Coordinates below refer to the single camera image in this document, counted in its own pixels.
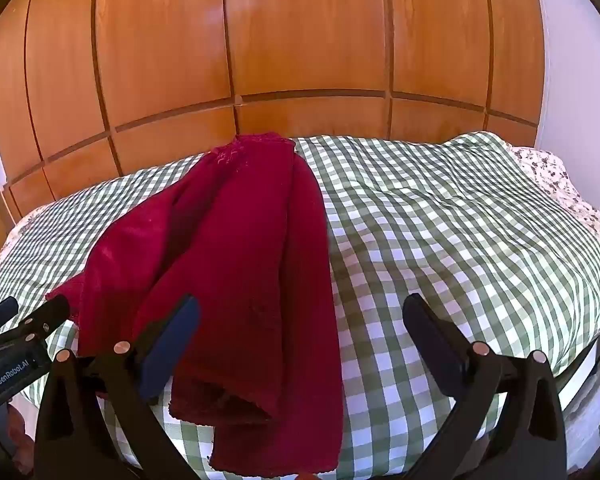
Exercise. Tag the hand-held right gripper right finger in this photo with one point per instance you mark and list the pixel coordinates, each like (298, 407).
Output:
(432, 340)

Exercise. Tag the white bed frame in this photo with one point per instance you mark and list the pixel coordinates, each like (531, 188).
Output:
(585, 390)

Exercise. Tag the wooden wardrobe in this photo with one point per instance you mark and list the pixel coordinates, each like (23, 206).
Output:
(280, 50)

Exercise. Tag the green checked blanket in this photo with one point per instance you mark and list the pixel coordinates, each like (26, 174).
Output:
(430, 235)

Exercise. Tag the person's left forearm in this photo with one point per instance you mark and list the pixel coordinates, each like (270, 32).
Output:
(19, 435)

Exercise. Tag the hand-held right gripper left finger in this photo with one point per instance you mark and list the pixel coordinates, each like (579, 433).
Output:
(172, 345)

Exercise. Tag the floral bed sheet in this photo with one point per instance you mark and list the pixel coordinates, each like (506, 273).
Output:
(555, 180)

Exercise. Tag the dark red garment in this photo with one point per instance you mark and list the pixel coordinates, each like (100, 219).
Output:
(250, 270)

